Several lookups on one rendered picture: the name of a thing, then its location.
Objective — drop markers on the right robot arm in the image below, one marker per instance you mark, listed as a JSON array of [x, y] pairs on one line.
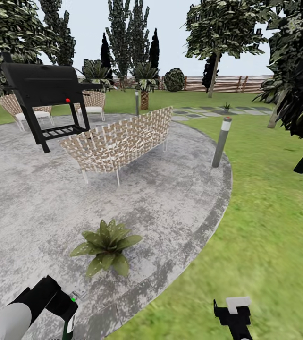
[[236, 316]]

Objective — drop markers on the insectifuge atomizer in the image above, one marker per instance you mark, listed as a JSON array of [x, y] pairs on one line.
[[69, 328]]

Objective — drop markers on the charcoal grill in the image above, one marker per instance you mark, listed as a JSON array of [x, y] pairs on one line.
[[43, 85]]

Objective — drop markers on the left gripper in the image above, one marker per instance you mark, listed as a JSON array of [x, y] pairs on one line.
[[66, 309]]

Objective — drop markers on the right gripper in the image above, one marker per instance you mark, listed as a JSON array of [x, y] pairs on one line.
[[231, 319]]

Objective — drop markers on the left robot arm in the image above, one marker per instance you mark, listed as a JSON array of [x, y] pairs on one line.
[[17, 317]]

